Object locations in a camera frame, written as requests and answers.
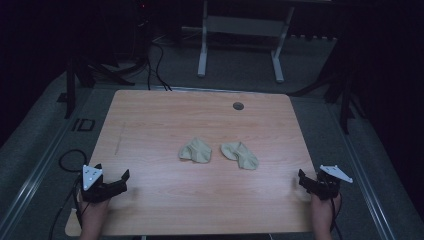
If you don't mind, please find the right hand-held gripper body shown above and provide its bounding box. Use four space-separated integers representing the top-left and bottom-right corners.
298 164 354 201

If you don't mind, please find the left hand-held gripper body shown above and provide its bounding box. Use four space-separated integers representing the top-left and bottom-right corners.
79 164 129 204

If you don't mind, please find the beige sock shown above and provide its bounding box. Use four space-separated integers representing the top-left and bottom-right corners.
178 136 213 165
220 141 260 171

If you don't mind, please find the person's right hand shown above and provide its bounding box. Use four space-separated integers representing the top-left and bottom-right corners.
310 193 343 229

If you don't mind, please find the person's left hand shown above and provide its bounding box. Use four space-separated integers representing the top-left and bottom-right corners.
77 192 111 233

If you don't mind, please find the black metal stand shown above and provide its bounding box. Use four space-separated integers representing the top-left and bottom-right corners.
288 36 366 135
57 54 136 120

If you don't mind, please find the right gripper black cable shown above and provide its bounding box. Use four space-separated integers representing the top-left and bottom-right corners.
328 198 345 240

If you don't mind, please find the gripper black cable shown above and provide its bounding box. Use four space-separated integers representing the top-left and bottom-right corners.
48 176 88 240
328 198 345 240

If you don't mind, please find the looped black cable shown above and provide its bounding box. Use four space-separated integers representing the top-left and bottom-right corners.
58 148 89 174

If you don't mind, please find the metal floor rail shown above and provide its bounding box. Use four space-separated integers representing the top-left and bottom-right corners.
0 87 98 240
324 99 398 240

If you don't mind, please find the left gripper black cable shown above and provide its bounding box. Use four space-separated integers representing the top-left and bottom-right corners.
48 176 88 240

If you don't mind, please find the black floor cable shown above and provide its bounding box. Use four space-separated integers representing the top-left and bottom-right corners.
145 36 173 92

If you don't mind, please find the white metal desk frame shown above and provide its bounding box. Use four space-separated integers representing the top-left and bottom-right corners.
181 0 296 84

